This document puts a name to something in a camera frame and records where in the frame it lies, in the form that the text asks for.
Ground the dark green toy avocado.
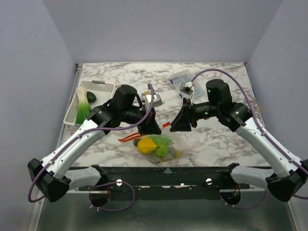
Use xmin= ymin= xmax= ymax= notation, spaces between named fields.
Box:
xmin=86 ymin=91 xmax=97 ymax=103

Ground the small striped connector block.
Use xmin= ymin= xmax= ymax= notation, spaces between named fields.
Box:
xmin=141 ymin=91 xmax=150 ymax=96

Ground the green toy lime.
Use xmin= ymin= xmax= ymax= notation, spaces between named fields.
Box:
xmin=155 ymin=145 xmax=168 ymax=157

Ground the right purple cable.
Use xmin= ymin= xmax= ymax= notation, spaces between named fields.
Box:
xmin=191 ymin=68 xmax=308 ymax=209

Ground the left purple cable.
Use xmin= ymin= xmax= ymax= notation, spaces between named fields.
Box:
xmin=27 ymin=83 xmax=155 ymax=212

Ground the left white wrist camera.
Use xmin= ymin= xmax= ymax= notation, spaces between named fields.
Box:
xmin=144 ymin=93 xmax=163 ymax=110

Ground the yellow toy pear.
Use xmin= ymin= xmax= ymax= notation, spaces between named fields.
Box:
xmin=137 ymin=137 xmax=158 ymax=155

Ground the green toy leaf vegetable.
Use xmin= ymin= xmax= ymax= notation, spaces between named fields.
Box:
xmin=149 ymin=135 xmax=172 ymax=146

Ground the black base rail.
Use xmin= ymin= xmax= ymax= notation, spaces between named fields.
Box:
xmin=80 ymin=167 xmax=249 ymax=200

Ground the clear bag with orange zipper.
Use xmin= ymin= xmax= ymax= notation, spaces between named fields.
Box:
xmin=119 ymin=122 xmax=188 ymax=163

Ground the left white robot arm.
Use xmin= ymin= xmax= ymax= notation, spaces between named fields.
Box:
xmin=27 ymin=84 xmax=161 ymax=203

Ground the toy bok choy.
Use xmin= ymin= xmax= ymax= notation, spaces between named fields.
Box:
xmin=76 ymin=86 xmax=91 ymax=124

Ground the clear plastic parts box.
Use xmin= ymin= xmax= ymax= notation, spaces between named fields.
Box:
xmin=170 ymin=69 xmax=204 ymax=98

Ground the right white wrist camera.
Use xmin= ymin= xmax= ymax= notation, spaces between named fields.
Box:
xmin=180 ymin=81 xmax=194 ymax=103

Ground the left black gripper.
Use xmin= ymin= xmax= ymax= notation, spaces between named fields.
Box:
xmin=121 ymin=103 xmax=162 ymax=136

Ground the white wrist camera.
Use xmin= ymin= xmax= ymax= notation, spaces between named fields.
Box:
xmin=180 ymin=81 xmax=194 ymax=103
xmin=144 ymin=93 xmax=163 ymax=110

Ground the white plastic basket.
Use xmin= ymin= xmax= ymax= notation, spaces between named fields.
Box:
xmin=64 ymin=80 xmax=115 ymax=126

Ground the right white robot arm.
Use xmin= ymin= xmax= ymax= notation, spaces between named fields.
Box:
xmin=170 ymin=79 xmax=308 ymax=202

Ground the purple cable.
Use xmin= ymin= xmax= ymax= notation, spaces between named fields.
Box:
xmin=27 ymin=83 xmax=155 ymax=212
xmin=191 ymin=68 xmax=308 ymax=209

